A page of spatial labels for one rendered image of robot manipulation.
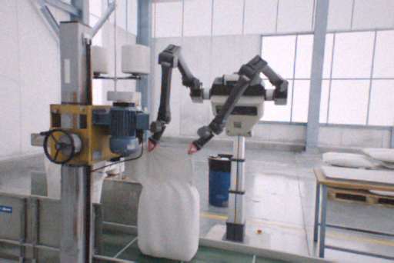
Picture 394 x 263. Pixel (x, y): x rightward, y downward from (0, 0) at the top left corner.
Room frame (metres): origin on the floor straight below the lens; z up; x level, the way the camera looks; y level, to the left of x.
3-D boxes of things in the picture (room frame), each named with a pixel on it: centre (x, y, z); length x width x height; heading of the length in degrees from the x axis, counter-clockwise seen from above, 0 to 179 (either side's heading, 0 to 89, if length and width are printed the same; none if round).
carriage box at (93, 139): (1.75, 0.61, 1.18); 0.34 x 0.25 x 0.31; 163
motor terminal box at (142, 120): (1.67, 0.29, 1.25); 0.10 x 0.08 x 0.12; 8
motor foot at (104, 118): (1.65, 0.48, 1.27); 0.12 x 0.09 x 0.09; 163
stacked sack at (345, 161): (4.63, -2.31, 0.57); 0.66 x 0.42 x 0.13; 66
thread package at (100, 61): (1.87, 0.61, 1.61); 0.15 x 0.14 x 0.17; 73
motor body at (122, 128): (1.66, 0.39, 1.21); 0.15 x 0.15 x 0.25
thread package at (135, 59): (1.80, 0.36, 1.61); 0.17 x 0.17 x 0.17
